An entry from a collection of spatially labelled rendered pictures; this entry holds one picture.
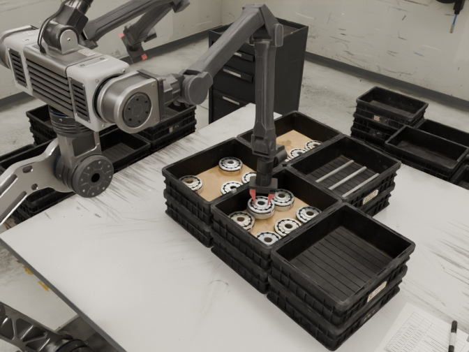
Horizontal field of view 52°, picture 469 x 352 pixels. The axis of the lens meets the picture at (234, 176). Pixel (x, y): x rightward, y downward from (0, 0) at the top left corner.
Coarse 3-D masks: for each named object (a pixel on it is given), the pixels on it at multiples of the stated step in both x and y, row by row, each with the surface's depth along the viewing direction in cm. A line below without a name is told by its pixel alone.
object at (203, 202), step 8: (216, 144) 204; (200, 152) 198; (184, 160) 193; (168, 176) 184; (176, 184) 182; (184, 184) 179; (184, 192) 179; (192, 192) 176; (200, 200) 173; (216, 200) 172; (208, 208) 172
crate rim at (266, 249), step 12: (288, 168) 190; (240, 192) 177; (324, 192) 179; (216, 204) 170; (336, 204) 173; (216, 216) 168; (240, 228) 160; (300, 228) 161; (252, 240) 157; (264, 252) 154
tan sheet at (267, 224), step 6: (294, 204) 188; (300, 204) 188; (306, 204) 188; (246, 210) 184; (276, 210) 184; (288, 210) 185; (294, 210) 185; (276, 216) 182; (282, 216) 182; (288, 216) 182; (294, 216) 182; (258, 222) 178; (264, 222) 178; (270, 222) 178; (258, 228) 175; (264, 228) 175; (270, 228) 176
